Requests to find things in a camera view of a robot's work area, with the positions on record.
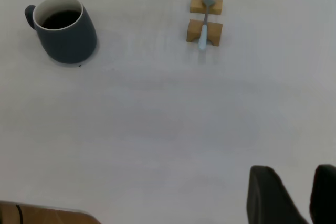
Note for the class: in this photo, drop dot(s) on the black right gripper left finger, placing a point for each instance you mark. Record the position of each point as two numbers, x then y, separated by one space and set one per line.
267 197

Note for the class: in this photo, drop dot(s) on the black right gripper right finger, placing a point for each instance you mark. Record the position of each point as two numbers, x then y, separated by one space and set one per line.
325 195

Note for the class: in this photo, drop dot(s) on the dark grey ceramic mug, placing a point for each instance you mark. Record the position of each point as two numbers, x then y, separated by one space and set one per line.
68 40

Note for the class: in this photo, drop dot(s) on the arched wooden block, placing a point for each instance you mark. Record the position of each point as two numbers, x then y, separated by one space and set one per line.
193 30

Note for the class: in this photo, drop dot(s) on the flat rectangular wooden block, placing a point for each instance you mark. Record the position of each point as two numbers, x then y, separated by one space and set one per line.
195 5

